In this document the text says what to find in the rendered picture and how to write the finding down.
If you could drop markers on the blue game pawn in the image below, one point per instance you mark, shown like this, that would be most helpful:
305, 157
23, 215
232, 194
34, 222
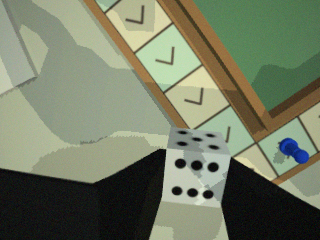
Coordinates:
288, 146

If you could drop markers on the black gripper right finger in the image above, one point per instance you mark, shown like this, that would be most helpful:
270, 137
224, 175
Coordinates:
255, 208

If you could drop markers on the white die with black pips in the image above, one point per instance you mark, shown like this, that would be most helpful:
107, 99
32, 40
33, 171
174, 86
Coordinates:
196, 167

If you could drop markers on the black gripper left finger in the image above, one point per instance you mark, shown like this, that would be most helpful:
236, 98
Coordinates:
122, 206

